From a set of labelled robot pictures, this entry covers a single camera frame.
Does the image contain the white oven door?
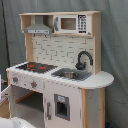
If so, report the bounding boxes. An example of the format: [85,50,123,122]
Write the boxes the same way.
[0,86,12,105]

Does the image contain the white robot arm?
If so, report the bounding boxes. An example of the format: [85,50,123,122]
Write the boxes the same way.
[0,117,35,128]

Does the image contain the wooden toy kitchen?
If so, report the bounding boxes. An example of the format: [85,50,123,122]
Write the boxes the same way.
[7,11,114,128]

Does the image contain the grey toy sink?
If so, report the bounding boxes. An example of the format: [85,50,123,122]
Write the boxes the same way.
[52,68,92,81]

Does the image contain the black toy faucet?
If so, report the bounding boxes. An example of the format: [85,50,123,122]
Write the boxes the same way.
[75,51,93,70]

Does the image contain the black toy stovetop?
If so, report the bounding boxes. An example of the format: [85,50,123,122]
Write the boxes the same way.
[18,62,55,73]

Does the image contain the red right stove knob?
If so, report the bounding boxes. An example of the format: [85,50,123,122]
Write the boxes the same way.
[31,81,37,88]

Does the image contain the red stove knob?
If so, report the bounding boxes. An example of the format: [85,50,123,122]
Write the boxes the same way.
[31,81,37,88]
[12,77,18,83]

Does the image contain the white cabinet door with dispenser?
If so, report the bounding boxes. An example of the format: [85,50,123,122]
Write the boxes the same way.
[44,82,82,128]

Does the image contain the white toy microwave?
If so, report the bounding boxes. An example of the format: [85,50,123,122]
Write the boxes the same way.
[54,14,92,34]

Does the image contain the grey range hood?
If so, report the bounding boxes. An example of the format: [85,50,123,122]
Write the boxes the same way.
[24,15,52,34]

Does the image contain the red left stove knob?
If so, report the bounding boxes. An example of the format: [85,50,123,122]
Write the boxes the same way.
[12,77,18,83]

